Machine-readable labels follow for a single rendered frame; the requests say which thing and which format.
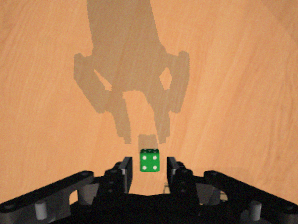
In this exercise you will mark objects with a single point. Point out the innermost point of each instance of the tan square mat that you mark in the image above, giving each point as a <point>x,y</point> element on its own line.
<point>223,195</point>

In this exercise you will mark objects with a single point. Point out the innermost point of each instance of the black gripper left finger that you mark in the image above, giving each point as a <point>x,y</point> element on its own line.
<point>51,202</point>

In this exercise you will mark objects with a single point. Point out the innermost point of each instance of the green die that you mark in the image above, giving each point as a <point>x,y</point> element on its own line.
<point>149,160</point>

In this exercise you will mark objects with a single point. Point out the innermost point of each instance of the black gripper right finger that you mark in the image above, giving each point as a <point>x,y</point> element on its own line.
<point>246,204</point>

